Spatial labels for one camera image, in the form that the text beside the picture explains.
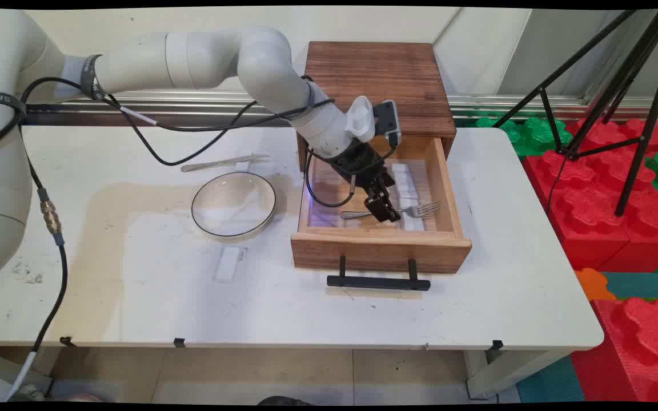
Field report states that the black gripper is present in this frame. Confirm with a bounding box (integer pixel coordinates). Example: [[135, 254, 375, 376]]
[[328, 139, 402, 224]]

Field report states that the silver table knife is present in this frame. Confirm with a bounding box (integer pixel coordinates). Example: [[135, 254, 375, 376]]
[[180, 153, 271, 173]]

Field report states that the long white cutlery rest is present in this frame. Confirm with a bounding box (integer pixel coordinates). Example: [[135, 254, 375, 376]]
[[391, 163, 426, 232]]

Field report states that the silver fork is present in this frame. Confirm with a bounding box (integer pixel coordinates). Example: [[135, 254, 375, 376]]
[[340, 201, 442, 221]]

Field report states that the light wooden drawer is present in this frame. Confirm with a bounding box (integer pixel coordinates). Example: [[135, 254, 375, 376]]
[[291, 135, 472, 275]]

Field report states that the dark wooden drawer cabinet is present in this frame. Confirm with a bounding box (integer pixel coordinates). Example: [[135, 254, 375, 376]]
[[297, 41, 457, 172]]

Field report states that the white plate black rim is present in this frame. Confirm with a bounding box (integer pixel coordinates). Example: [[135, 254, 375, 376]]
[[191, 172, 277, 238]]

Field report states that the red foam block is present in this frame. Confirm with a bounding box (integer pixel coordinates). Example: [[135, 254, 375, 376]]
[[522, 119, 658, 272], [570, 297, 658, 403]]

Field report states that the white table leg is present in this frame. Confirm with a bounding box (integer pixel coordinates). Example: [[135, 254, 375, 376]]
[[465, 348, 571, 400]]

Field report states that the orange foam piece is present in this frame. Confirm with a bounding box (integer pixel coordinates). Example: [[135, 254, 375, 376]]
[[575, 268, 617, 302]]

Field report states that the teal foam mat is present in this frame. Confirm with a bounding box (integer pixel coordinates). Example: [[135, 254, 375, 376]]
[[516, 356, 585, 403], [600, 271, 658, 301]]

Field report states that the black tripod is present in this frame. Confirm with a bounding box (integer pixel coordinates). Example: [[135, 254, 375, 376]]
[[492, 8, 658, 217]]

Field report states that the short looped black cable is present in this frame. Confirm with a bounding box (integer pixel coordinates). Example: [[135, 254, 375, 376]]
[[304, 150, 359, 208]]

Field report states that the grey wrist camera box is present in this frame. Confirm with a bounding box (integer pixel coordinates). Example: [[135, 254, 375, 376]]
[[372, 100, 403, 148]]

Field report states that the black drawer handle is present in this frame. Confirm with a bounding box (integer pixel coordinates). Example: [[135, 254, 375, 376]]
[[327, 256, 431, 292]]

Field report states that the aluminium window rail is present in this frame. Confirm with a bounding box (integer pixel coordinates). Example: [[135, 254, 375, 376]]
[[23, 90, 658, 127]]

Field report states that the long thin black cable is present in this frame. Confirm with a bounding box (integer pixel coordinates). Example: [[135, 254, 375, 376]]
[[0, 74, 335, 167]]

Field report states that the grey velcro arm strap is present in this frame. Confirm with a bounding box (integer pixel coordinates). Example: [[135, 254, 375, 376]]
[[80, 54, 106, 101]]

